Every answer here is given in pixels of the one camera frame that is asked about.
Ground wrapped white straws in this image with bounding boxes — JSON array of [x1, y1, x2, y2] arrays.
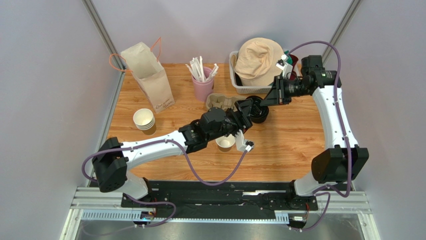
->
[[186, 56, 219, 83]]

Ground purple cable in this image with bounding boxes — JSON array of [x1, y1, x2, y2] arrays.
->
[[81, 139, 251, 231], [288, 40, 353, 232]]

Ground green cloth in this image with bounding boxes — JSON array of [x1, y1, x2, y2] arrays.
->
[[284, 50, 293, 66]]

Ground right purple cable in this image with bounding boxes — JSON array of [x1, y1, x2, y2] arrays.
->
[[288, 40, 353, 232]]

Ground pink straw holder cup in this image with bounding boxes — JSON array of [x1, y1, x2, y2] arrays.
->
[[192, 76, 215, 102]]

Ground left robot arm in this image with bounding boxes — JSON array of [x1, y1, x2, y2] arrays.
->
[[87, 99, 254, 200]]

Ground white paper takeout bag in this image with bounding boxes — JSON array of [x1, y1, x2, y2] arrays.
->
[[108, 38, 175, 113]]

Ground white plastic basket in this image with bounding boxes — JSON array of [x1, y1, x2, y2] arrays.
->
[[229, 50, 272, 95]]

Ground cardboard cup carrier tray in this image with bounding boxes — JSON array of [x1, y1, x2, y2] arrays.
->
[[205, 93, 246, 111]]

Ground dark red cloth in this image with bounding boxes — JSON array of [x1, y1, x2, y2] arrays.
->
[[288, 54, 300, 81]]

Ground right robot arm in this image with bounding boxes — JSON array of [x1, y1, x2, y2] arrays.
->
[[260, 55, 369, 197]]

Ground single paper cup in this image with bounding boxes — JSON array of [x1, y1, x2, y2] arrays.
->
[[215, 134, 236, 152]]

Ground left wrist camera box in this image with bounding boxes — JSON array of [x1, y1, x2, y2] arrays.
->
[[234, 130, 255, 152]]

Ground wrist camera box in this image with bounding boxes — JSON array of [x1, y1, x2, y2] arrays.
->
[[234, 130, 255, 152], [275, 54, 293, 79]]

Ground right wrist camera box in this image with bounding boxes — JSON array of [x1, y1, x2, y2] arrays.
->
[[275, 54, 293, 79]]

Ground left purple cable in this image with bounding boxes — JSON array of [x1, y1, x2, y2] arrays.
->
[[81, 139, 251, 231]]

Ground stack of black lids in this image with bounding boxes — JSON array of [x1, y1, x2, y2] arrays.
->
[[246, 95, 269, 124]]

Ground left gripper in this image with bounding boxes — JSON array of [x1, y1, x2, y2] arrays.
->
[[206, 99, 253, 143]]

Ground stack of paper cups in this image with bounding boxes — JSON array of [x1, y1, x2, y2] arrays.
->
[[132, 108, 157, 136]]

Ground beige bucket hat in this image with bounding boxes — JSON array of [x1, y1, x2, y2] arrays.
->
[[234, 37, 284, 87]]

